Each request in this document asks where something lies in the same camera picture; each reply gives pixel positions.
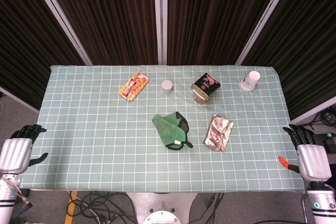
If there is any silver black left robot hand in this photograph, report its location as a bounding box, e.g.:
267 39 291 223
0 123 49 175

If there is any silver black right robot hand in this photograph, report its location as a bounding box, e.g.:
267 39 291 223
278 123 332 183

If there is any green cloth with black trim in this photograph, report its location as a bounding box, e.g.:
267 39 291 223
151 111 194 151

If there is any black floor box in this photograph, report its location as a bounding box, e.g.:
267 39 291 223
320 138 336 154

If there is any yellow floor tape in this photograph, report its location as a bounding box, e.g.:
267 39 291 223
64 191 79 224

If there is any green checked tablecloth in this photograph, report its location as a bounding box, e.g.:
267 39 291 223
18 64 307 193

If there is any crumpled silver foil snack bag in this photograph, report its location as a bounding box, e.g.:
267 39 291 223
202 113 234 153

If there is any white paper cup blue print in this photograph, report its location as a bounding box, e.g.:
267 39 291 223
239 70 261 92

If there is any dark brown curtain panel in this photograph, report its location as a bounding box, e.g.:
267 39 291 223
167 0 286 65
241 0 336 120
41 0 158 65
0 0 87 112

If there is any black luncheon meat tin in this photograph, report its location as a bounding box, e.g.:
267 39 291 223
191 73 221 98

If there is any yellow snack box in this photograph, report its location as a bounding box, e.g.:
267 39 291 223
118 71 150 102

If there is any small white jar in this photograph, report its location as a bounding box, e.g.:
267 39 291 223
161 79 174 94

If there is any left wrist cable with plug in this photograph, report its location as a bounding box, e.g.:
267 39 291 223
1 175 34 206

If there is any white partition base rail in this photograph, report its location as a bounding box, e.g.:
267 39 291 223
290 102 336 125
0 86 40 114

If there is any black background cable bundle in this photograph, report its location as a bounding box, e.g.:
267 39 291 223
304 105 336 130

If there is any grey metal chair frame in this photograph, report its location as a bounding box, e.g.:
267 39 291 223
301 197 309 224

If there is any black floor cable tangle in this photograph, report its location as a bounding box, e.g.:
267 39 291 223
65 191 140 224

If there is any black cable with connector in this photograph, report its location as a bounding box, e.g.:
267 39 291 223
206 192 224 210

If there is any white partition post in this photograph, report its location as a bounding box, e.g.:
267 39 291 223
27 0 93 66
153 0 169 65
235 0 299 66

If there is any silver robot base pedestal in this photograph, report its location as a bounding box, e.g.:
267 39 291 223
125 191 197 224

